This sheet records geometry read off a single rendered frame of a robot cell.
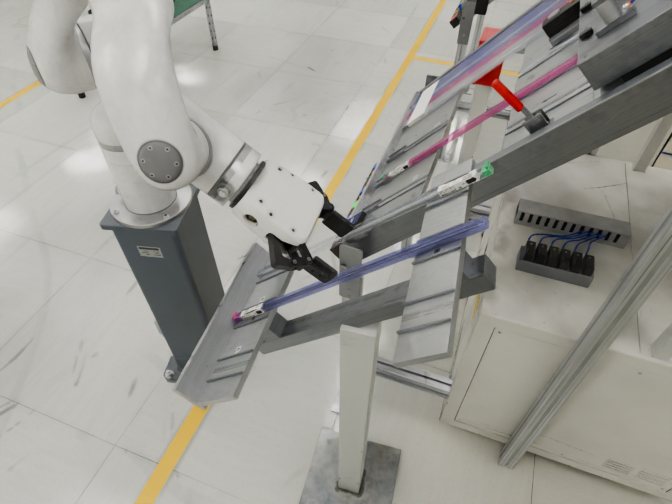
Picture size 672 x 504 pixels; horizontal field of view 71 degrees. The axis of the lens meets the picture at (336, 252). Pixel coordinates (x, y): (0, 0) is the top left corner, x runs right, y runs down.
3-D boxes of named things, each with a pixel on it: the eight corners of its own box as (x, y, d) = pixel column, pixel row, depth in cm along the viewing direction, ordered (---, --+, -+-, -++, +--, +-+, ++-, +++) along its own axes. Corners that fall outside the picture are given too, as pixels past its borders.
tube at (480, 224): (237, 322, 87) (233, 319, 86) (240, 316, 88) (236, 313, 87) (488, 229, 55) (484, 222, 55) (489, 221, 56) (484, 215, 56)
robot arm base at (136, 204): (96, 225, 108) (62, 158, 94) (130, 174, 120) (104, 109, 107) (176, 231, 106) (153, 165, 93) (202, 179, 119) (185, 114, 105)
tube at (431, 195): (493, 168, 63) (489, 162, 63) (493, 174, 62) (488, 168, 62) (262, 273, 95) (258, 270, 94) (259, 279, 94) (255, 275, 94)
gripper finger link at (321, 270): (292, 260, 59) (333, 289, 61) (300, 242, 61) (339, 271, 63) (279, 270, 61) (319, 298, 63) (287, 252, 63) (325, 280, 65)
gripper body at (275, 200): (237, 188, 55) (311, 242, 59) (268, 140, 62) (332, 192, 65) (211, 218, 60) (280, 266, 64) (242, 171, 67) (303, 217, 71)
